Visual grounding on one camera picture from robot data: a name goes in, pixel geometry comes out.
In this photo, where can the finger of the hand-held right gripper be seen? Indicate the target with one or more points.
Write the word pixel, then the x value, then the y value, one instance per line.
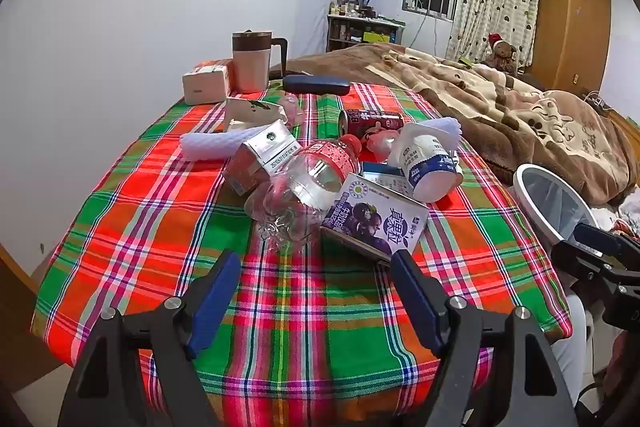
pixel 597 237
pixel 585 264

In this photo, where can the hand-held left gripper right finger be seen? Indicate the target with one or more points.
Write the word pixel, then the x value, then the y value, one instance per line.
pixel 420 302

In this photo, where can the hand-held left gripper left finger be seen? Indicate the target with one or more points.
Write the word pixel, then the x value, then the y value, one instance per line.
pixel 215 302

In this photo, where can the white round trash bin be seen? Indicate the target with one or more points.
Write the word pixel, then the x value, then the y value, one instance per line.
pixel 522 194

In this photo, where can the purple milk carton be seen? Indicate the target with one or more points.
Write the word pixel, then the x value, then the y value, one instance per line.
pixel 375 222

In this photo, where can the blue white carton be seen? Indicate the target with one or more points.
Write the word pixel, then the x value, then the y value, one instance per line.
pixel 380 174

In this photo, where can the white yogurt cup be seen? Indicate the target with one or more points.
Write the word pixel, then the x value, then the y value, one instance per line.
pixel 425 157

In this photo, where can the red milk carton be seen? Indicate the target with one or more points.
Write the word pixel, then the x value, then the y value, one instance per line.
pixel 255 157

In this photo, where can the clear plastic bottle red label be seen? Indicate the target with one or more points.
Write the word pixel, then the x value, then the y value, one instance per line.
pixel 310 177

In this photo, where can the long white foam net sleeve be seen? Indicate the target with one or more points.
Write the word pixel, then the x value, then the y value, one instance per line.
pixel 210 144

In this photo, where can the red soda can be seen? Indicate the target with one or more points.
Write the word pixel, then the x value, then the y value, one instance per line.
pixel 370 121

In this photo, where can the white paper bag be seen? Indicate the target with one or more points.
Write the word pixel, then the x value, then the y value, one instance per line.
pixel 247 112

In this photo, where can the grey bin liner bag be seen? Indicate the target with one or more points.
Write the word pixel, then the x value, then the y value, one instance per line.
pixel 555 202

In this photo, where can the red green plaid tablecloth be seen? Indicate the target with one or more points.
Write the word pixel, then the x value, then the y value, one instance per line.
pixel 165 232

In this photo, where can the brown beige fleece blanket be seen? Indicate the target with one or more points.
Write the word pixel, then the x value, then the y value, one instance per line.
pixel 525 127

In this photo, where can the brown teddy bear red hat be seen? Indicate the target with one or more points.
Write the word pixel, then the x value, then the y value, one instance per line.
pixel 502 54

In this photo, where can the wooden wardrobe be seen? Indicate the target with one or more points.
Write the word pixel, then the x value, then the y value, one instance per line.
pixel 570 32

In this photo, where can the clear plastic bag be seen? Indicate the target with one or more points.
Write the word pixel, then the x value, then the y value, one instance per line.
pixel 292 107

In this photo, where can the white orange tissue box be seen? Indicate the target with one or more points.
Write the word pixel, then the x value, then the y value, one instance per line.
pixel 205 87

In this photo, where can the dark blue glasses case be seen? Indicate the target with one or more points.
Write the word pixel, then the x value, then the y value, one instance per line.
pixel 315 85

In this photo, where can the brown and white lidded mug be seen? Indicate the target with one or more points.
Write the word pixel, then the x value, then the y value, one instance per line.
pixel 250 62

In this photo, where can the patterned white curtain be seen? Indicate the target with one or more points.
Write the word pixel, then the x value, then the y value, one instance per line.
pixel 492 2

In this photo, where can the cluttered white shelf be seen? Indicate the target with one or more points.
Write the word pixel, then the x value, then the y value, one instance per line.
pixel 360 32

